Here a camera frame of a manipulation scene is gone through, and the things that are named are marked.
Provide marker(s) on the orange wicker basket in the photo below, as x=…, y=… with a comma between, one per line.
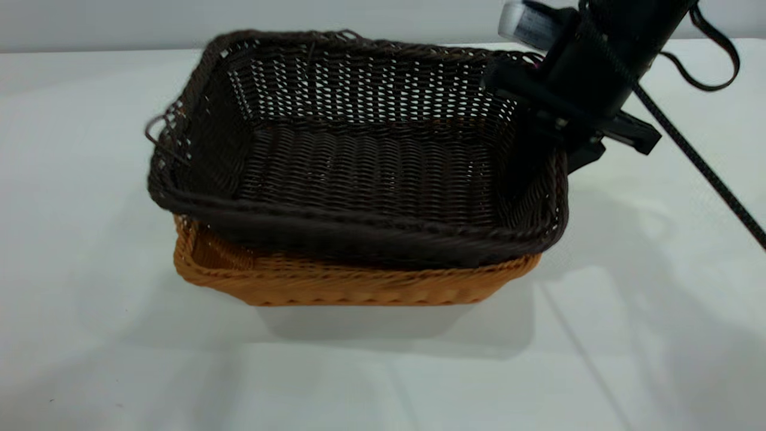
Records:
x=359, y=284

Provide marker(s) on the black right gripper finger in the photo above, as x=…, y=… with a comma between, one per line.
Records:
x=585, y=154
x=535, y=129

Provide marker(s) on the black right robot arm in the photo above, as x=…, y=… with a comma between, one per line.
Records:
x=634, y=36

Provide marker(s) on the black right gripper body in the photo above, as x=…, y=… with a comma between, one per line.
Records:
x=574, y=84

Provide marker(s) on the dark brown wicker basket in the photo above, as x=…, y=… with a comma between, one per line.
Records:
x=371, y=173

